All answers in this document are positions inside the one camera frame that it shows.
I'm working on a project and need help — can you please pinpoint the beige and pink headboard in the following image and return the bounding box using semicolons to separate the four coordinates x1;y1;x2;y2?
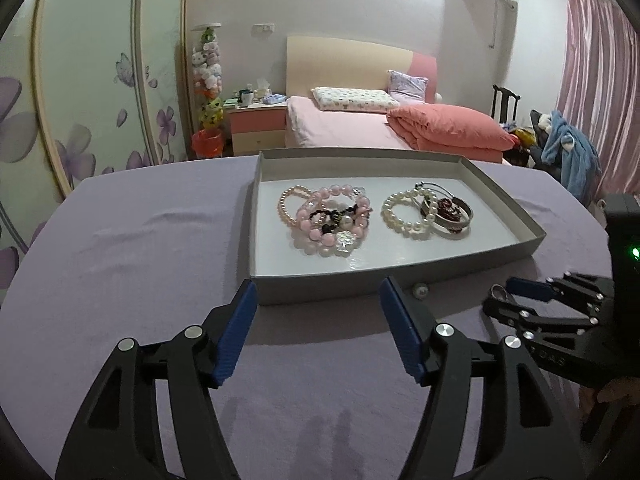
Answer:
285;34;439;107

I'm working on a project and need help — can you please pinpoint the dark red bead bracelet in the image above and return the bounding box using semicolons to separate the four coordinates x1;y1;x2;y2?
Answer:
436;198;465;222

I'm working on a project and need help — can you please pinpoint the blue garment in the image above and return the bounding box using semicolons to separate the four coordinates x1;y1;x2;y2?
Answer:
539;109;604;203

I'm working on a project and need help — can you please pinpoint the person's right hand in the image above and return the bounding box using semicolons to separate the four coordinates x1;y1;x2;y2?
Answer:
579;379;640;413

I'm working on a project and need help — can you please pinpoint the purple pillow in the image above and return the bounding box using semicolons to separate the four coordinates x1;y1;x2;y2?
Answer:
387;69;430;106

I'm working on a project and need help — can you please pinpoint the stack of plush toys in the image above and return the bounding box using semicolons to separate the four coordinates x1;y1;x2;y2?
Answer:
191;23;225;131

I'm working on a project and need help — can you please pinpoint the black chair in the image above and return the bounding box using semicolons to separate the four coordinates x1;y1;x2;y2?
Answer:
491;84;524;127

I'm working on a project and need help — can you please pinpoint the black bead bracelet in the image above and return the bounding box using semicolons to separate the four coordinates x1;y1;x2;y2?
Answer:
309;203;372;235

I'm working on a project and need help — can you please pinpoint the white floral pillow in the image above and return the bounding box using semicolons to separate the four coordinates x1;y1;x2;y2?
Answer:
309;85;402;114

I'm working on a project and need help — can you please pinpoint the grey cardboard tray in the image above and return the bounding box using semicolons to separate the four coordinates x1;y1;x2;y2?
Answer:
248;148;548;307

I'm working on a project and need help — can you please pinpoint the purple tablecloth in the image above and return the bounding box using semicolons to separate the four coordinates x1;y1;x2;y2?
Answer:
0;154;640;480

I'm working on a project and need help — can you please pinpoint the pink curtain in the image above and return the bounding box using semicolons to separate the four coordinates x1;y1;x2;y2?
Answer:
554;0;640;207

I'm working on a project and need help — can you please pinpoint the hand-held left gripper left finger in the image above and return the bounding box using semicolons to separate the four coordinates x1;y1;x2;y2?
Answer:
55;279;259;480

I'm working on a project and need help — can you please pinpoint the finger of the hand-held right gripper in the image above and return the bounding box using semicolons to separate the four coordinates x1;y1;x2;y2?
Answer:
504;271;615;313
482;294;603;345

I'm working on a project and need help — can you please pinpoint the pink and beige nightstand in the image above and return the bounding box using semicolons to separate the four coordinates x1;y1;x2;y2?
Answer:
226;100;289;157

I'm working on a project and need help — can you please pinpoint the pink bed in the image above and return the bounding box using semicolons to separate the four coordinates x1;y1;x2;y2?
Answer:
284;94;516;166

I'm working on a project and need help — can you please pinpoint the floral wardrobe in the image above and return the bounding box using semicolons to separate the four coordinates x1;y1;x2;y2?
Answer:
0;0;195;306

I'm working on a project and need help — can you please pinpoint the large pink bead bracelet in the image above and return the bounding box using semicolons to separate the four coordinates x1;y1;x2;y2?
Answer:
294;185;374;257

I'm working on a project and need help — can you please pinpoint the white pearl bracelet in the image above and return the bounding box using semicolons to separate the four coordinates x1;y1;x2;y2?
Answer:
381;190;435;241

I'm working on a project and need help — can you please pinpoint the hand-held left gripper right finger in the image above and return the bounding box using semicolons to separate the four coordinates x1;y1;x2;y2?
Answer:
378;275;589;480

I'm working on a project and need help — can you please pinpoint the salmon folded duvet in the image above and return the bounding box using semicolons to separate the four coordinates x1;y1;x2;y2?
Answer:
385;102;517;164

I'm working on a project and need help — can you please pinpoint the wide silver bangle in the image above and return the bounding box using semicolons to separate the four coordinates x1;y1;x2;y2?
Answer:
422;196;474;240

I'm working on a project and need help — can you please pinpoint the small pink pearl bracelet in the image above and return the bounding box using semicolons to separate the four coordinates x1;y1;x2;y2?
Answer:
277;185;321;232

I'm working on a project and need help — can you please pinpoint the red waste bin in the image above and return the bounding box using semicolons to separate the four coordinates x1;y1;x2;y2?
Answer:
190;128;225;160

